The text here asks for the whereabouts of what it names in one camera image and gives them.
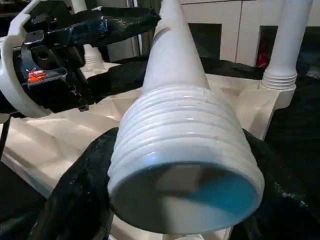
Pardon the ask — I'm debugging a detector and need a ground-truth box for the white plastic table leg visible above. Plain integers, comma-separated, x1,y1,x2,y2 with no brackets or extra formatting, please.
259,0,314,92
107,0,266,236
70,0,105,72

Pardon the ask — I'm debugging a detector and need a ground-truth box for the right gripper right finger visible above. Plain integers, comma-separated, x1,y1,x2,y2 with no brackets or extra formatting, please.
229,127,320,240

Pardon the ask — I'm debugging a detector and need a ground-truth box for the white glass-door cabinet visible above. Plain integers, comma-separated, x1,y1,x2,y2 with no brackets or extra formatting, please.
177,0,320,68

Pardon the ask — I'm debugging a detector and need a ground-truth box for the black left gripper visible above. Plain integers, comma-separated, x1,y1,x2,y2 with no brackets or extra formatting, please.
10,14,152,115

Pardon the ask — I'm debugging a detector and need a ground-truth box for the black table mat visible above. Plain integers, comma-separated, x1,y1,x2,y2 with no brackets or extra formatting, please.
0,55,320,240

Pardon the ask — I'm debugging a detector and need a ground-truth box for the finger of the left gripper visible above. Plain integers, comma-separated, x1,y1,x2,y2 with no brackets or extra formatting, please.
62,6,162,50

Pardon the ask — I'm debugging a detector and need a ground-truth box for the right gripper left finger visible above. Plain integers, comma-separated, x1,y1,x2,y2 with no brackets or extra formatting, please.
27,126,122,240

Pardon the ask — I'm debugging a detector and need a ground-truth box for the white plastic table top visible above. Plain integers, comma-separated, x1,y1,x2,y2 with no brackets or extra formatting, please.
0,59,297,240

